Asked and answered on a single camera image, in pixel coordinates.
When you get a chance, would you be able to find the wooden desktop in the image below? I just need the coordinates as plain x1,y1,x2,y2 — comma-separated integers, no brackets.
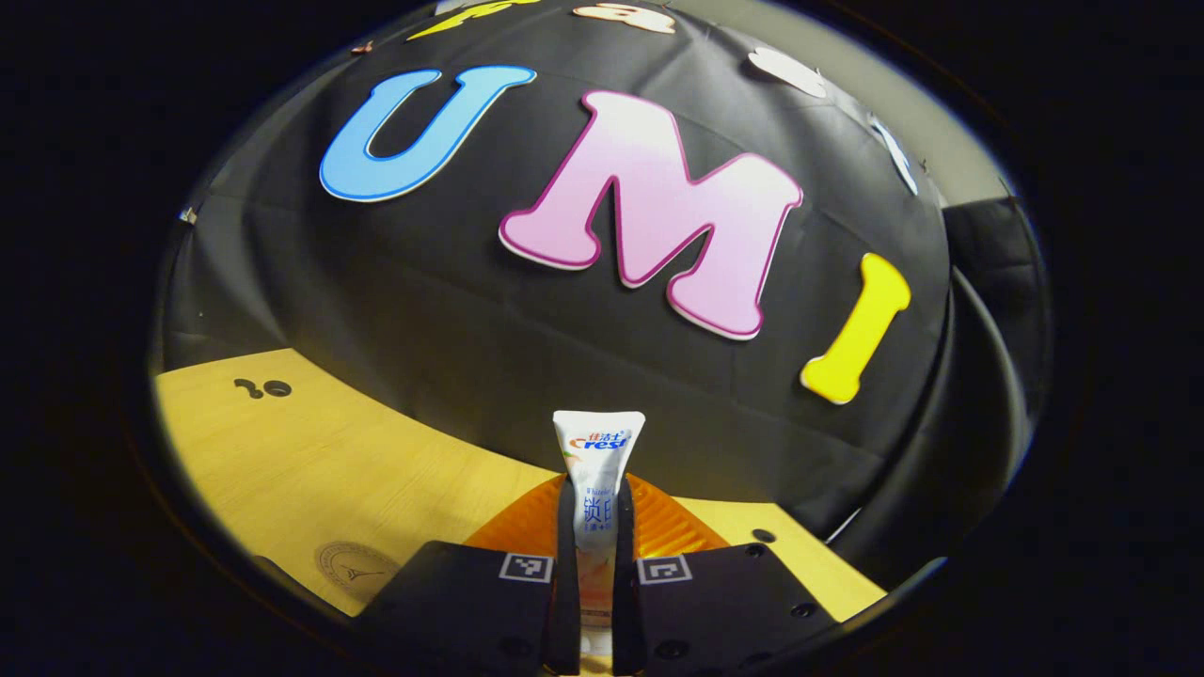
153,348,890,677

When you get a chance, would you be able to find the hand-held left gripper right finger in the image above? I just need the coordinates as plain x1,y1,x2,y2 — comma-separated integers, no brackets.
611,474,841,677

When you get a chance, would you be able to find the round wooden coaster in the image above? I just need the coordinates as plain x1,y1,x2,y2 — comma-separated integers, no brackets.
315,541,403,595

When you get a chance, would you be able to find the black backdrop cloth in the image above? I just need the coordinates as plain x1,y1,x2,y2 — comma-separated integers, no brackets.
155,0,1053,570

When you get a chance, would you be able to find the white toothpaste tube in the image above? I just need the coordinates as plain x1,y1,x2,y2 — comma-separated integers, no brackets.
552,410,647,659

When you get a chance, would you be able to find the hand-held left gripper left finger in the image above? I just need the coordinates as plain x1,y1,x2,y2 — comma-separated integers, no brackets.
356,475,582,676

